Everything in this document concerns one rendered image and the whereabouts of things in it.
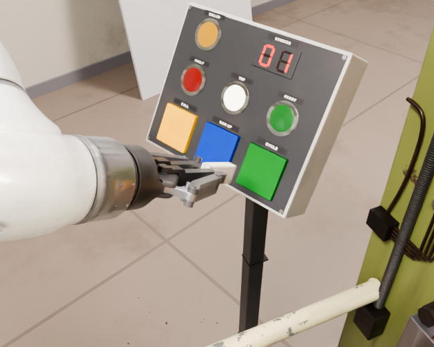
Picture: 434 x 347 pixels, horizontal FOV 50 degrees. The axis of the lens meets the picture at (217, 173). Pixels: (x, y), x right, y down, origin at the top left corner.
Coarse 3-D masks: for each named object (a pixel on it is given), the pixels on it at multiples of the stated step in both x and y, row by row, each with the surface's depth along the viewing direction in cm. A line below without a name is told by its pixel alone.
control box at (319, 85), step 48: (192, 48) 86; (240, 48) 81; (288, 48) 75; (336, 48) 71; (192, 96) 87; (288, 96) 76; (336, 96) 72; (192, 144) 87; (240, 144) 81; (288, 144) 76; (240, 192) 81; (288, 192) 76
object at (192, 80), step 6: (186, 72) 87; (192, 72) 86; (198, 72) 85; (186, 78) 87; (192, 78) 86; (198, 78) 85; (186, 84) 87; (192, 84) 86; (198, 84) 85; (192, 90) 86
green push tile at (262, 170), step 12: (252, 144) 79; (252, 156) 79; (264, 156) 78; (276, 156) 76; (240, 168) 80; (252, 168) 79; (264, 168) 78; (276, 168) 76; (240, 180) 80; (252, 180) 79; (264, 180) 78; (276, 180) 76; (264, 192) 78
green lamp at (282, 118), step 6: (276, 108) 77; (282, 108) 76; (288, 108) 75; (270, 114) 77; (276, 114) 77; (282, 114) 76; (288, 114) 75; (270, 120) 77; (276, 120) 77; (282, 120) 76; (288, 120) 75; (276, 126) 77; (282, 126) 76; (288, 126) 75
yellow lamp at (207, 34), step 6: (204, 24) 84; (210, 24) 84; (198, 30) 85; (204, 30) 84; (210, 30) 84; (216, 30) 83; (198, 36) 85; (204, 36) 84; (210, 36) 84; (216, 36) 83; (204, 42) 84; (210, 42) 84
